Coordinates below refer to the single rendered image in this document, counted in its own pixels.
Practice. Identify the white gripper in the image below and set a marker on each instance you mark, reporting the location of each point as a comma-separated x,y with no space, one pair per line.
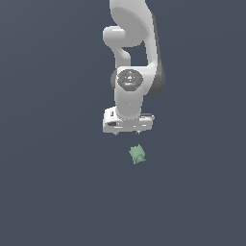
126,123

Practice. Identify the small pale green object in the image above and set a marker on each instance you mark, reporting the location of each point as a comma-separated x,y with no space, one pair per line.
137,154

